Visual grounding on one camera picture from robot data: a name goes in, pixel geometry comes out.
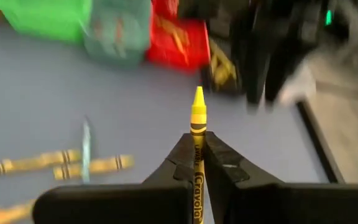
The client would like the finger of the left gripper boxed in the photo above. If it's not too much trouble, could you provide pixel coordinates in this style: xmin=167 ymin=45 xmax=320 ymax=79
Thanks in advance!
xmin=265 ymin=40 xmax=295 ymax=102
xmin=243 ymin=30 xmax=267 ymax=106

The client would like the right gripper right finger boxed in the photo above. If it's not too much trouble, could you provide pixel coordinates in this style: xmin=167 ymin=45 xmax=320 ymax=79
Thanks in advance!
xmin=203 ymin=131 xmax=358 ymax=224

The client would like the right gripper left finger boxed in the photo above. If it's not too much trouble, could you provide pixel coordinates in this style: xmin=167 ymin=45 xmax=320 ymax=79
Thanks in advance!
xmin=32 ymin=133 xmax=196 ymax=224

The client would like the light blue crayon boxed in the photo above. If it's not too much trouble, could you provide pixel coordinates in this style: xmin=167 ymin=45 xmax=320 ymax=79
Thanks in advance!
xmin=81 ymin=118 xmax=93 ymax=185

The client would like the orange crayon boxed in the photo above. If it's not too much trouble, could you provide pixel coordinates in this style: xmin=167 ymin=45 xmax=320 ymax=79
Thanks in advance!
xmin=155 ymin=14 xmax=192 ymax=65

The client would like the black plastic basket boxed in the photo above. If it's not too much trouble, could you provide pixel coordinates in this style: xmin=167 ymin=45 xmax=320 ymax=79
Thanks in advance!
xmin=201 ymin=29 xmax=250 ymax=96

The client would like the red plastic basket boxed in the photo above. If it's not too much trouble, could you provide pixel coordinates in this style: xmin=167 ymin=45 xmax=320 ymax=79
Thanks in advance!
xmin=145 ymin=0 xmax=211 ymax=73

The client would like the teal plastic bin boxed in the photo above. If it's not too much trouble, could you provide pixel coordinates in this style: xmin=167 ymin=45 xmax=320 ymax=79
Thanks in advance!
xmin=81 ymin=0 xmax=152 ymax=67

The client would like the green plastic basket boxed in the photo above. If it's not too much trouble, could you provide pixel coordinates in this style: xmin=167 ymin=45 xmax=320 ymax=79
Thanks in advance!
xmin=0 ymin=0 xmax=93 ymax=44

